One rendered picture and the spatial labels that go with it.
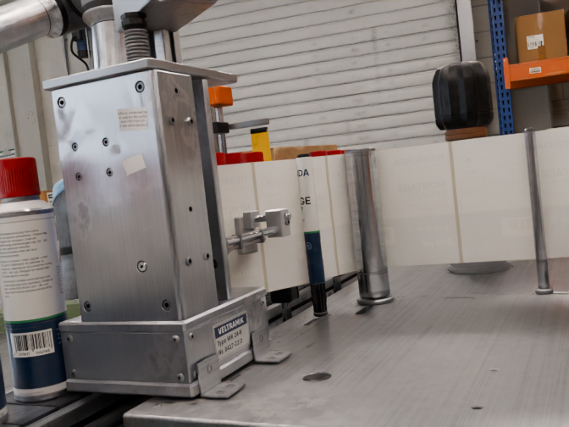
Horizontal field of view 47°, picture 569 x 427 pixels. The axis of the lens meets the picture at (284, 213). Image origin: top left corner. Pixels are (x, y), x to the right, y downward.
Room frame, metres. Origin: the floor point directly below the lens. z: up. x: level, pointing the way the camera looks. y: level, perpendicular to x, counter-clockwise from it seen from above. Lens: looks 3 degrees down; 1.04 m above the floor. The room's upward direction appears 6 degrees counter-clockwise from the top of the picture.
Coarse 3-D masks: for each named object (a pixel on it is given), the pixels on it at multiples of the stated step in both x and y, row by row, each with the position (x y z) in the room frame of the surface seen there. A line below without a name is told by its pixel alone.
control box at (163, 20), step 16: (112, 0) 0.99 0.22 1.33; (128, 0) 0.93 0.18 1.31; (144, 0) 0.87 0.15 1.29; (160, 0) 0.86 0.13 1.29; (176, 0) 0.87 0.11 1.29; (192, 0) 0.88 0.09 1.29; (208, 0) 0.89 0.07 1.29; (160, 16) 0.93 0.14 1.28; (176, 16) 0.94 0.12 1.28; (192, 16) 0.95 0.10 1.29
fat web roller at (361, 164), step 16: (352, 160) 0.78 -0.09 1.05; (368, 160) 0.78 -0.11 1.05; (352, 176) 0.79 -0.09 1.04; (368, 176) 0.78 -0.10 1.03; (352, 192) 0.79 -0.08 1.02; (368, 192) 0.78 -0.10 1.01; (352, 208) 0.79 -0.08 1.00; (368, 208) 0.78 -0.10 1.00; (352, 224) 0.80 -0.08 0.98; (368, 224) 0.78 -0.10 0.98; (368, 240) 0.78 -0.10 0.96; (368, 256) 0.78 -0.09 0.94; (384, 256) 0.79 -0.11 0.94; (368, 272) 0.78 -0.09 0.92; (384, 272) 0.79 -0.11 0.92; (368, 288) 0.78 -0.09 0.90; (384, 288) 0.78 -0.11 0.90; (368, 304) 0.78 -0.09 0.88
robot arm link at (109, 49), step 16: (80, 0) 1.25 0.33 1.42; (96, 0) 1.20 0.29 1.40; (80, 16) 1.29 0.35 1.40; (96, 16) 1.21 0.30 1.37; (112, 16) 1.21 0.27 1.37; (96, 32) 1.22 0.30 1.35; (112, 32) 1.21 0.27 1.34; (96, 48) 1.22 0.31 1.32; (112, 48) 1.20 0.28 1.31; (96, 64) 1.22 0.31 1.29; (112, 64) 1.20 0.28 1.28
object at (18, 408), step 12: (300, 288) 0.96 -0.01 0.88; (12, 396) 0.57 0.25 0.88; (60, 396) 0.55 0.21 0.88; (72, 396) 0.55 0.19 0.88; (84, 396) 0.55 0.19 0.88; (12, 408) 0.53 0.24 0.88; (24, 408) 0.53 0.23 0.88; (36, 408) 0.52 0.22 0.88; (48, 408) 0.52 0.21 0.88; (60, 408) 0.53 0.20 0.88; (12, 420) 0.50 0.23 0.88; (24, 420) 0.50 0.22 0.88; (36, 420) 0.50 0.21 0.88
